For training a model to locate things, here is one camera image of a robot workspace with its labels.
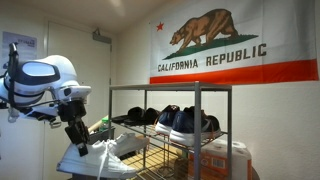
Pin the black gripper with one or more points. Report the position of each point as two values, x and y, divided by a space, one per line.
71 111

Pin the grey metal shoe rack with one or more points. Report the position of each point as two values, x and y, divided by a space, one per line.
197 116

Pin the brown cardboard tube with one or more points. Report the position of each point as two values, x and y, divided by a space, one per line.
96 125

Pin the green lid plastic jar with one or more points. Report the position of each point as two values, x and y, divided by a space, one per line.
104 124

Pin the black slide sandal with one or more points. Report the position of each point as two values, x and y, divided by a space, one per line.
131 115
150 115

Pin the white door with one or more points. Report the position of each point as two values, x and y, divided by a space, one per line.
96 63

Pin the navy sneaker white sole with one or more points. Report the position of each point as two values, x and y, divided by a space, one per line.
186 126
165 120

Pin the metal door closer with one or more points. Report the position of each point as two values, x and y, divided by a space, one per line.
101 37

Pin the paper sign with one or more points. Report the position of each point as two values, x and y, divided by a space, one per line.
23 41

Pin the black backpack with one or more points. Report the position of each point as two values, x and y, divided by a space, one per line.
180 168

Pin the orange paper towel pack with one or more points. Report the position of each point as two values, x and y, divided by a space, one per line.
216 161

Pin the California Republic flag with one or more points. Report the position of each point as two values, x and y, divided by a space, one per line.
233 63

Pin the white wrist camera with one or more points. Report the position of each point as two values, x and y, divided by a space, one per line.
36 115

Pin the white round wall device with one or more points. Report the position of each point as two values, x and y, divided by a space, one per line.
12 116

